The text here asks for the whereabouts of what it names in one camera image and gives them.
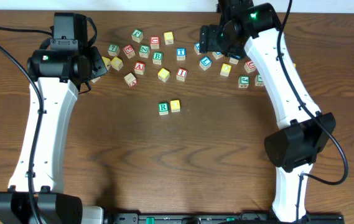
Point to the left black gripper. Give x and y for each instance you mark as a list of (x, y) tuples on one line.
[(99, 65)]

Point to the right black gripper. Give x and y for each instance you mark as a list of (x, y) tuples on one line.
[(211, 41)]

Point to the yellow O block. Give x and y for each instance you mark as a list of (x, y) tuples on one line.
[(225, 70), (175, 106)]

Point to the green B block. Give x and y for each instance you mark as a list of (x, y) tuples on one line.
[(157, 58)]

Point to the green R block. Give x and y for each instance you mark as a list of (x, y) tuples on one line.
[(163, 108)]

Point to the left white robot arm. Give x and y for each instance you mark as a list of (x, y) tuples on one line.
[(56, 72)]

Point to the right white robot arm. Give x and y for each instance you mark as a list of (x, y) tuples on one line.
[(255, 31)]

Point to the blue P block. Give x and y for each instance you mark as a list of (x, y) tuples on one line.
[(217, 55)]

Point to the blue 2 block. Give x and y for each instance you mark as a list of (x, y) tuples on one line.
[(197, 48)]

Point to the blue L block left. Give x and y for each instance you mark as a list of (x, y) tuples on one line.
[(205, 63)]

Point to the blue 5 block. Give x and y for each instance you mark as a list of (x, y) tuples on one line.
[(234, 61)]

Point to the blue T block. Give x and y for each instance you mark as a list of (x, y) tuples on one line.
[(181, 53)]

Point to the yellow block top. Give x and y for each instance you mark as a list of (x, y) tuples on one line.
[(169, 38)]

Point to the yellow block far left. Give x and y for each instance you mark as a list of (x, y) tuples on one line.
[(107, 62)]

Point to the red U block right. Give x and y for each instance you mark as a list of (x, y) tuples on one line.
[(249, 66)]

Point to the red u block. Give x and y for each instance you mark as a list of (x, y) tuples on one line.
[(155, 42), (249, 66)]

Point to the green 7 block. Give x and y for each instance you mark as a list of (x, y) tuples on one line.
[(113, 50)]

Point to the red I block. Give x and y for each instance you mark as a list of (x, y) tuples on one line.
[(181, 74)]

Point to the green V block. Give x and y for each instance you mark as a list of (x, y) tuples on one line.
[(95, 79)]

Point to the green J block right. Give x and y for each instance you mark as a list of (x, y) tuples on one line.
[(243, 81)]

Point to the green j block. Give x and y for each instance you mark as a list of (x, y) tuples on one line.
[(137, 35), (243, 81)]

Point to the yellow block beside left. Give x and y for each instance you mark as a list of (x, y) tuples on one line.
[(117, 63)]

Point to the red U block top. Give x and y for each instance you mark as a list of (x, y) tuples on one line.
[(155, 42)]

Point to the red E block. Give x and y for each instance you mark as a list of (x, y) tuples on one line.
[(129, 51)]

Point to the yellow block centre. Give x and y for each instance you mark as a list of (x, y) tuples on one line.
[(163, 74)]

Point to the green 4 block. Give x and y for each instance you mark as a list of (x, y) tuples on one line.
[(259, 80)]

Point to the green J block top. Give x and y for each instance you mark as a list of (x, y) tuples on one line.
[(137, 35)]

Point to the green N block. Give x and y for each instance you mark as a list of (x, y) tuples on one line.
[(144, 51)]

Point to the red A block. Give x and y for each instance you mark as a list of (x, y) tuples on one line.
[(139, 68)]

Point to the tilted red wooden block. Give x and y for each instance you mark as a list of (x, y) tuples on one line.
[(130, 79)]

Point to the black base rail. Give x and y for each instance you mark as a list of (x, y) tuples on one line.
[(134, 218)]

